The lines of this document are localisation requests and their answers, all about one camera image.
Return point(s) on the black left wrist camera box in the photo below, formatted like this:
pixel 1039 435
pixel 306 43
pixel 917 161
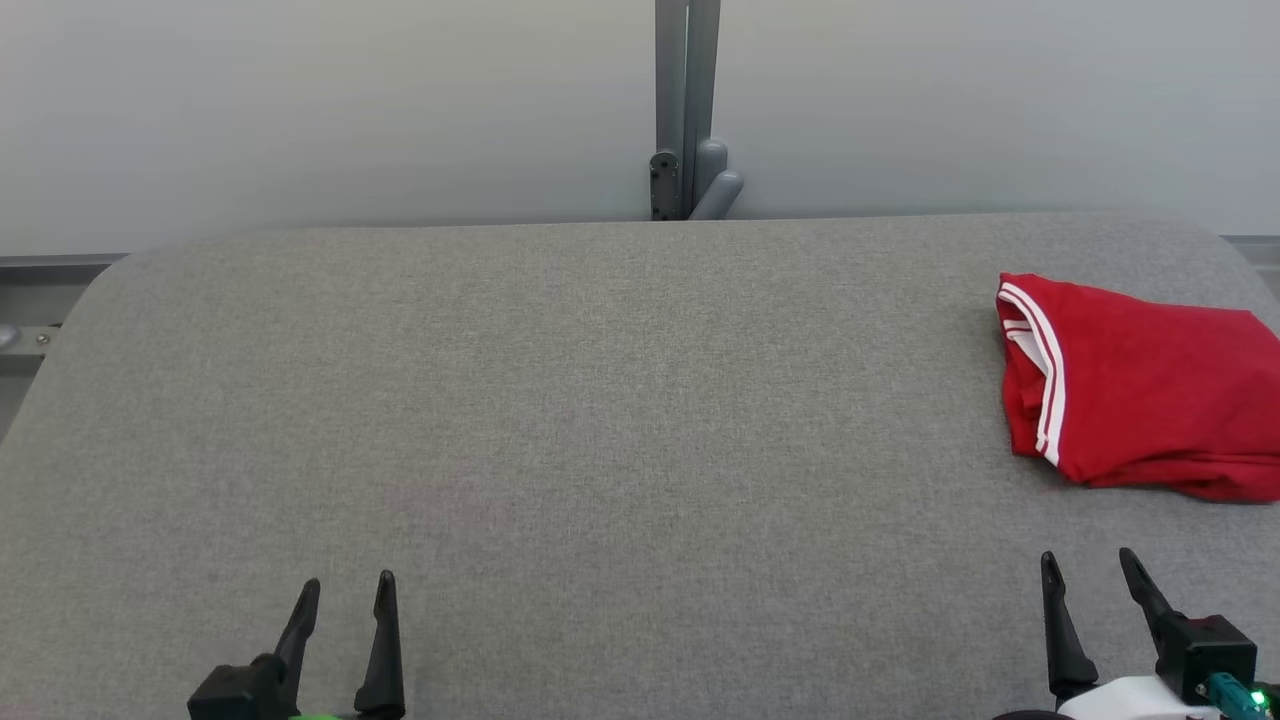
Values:
pixel 235 690

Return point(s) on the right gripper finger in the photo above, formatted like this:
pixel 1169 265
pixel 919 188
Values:
pixel 1145 590
pixel 1065 650

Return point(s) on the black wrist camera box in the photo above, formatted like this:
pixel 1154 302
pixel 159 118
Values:
pixel 235 690
pixel 1205 650

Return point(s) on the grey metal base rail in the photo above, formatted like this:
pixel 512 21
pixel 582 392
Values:
pixel 50 261

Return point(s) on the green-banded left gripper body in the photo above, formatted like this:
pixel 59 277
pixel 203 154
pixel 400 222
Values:
pixel 340 717

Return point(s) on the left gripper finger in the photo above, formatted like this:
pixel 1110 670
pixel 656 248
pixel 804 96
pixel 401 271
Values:
pixel 385 660
pixel 300 640

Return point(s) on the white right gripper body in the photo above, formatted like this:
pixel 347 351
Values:
pixel 1120 702

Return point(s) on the red and white printed jersey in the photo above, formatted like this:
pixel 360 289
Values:
pixel 1150 390

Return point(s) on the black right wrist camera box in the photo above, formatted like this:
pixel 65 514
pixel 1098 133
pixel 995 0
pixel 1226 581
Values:
pixel 1205 650

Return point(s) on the grey metal upright post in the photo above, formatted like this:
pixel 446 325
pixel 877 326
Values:
pixel 685 80

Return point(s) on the grey metal frame with foot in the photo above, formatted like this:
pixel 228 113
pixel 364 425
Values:
pixel 40 338

